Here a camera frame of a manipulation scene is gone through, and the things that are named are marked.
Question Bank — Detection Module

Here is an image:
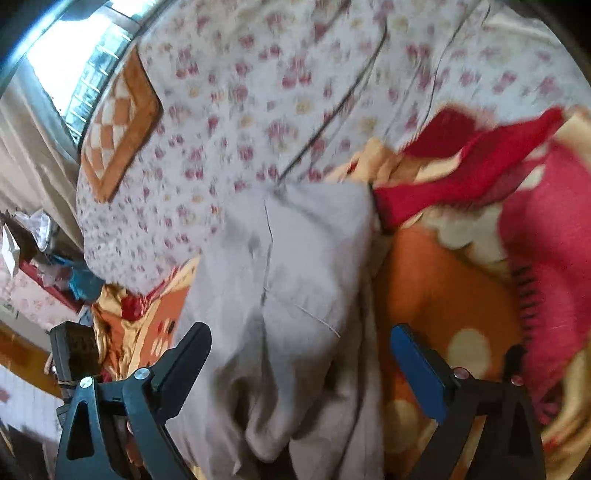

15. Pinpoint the beige zip jacket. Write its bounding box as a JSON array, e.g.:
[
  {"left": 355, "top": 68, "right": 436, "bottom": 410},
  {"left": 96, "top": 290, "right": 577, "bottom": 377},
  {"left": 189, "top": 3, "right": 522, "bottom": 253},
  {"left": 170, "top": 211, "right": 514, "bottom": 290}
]
[{"left": 169, "top": 183, "right": 384, "bottom": 479}]

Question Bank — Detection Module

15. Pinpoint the blue plastic bag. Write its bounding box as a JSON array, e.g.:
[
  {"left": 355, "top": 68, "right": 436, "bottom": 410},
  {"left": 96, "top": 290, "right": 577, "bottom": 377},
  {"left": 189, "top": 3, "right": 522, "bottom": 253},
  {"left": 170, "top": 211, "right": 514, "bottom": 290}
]
[{"left": 49, "top": 254, "right": 105, "bottom": 304}]

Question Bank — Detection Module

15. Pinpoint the beige curtain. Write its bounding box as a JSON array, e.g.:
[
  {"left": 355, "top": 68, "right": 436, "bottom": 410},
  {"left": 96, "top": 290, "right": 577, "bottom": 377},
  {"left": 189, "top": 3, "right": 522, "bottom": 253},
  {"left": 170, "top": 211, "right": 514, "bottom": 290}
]
[{"left": 1, "top": 60, "right": 83, "bottom": 249}]

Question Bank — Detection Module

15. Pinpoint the orange red yellow blanket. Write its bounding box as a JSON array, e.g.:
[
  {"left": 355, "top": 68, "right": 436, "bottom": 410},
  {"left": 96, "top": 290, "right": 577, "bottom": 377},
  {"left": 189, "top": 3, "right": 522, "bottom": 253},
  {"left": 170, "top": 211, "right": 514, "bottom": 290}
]
[{"left": 93, "top": 108, "right": 590, "bottom": 479}]

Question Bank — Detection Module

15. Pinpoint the orange checkered cushion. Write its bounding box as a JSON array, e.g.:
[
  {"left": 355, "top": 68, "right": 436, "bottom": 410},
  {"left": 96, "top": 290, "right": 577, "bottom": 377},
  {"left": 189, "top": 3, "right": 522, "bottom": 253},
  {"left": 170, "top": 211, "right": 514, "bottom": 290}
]
[{"left": 80, "top": 47, "right": 161, "bottom": 203}]

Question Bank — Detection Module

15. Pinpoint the floral white quilt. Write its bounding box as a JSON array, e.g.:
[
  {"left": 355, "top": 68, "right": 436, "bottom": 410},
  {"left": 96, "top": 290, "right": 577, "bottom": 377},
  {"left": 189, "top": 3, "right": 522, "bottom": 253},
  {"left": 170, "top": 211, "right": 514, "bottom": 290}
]
[{"left": 76, "top": 1, "right": 590, "bottom": 293}]

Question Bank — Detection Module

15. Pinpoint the window with frame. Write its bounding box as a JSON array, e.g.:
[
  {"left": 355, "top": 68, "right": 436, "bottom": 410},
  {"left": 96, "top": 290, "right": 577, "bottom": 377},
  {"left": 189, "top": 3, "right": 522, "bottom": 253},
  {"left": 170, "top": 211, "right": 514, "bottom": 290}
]
[{"left": 27, "top": 0, "right": 157, "bottom": 144}]

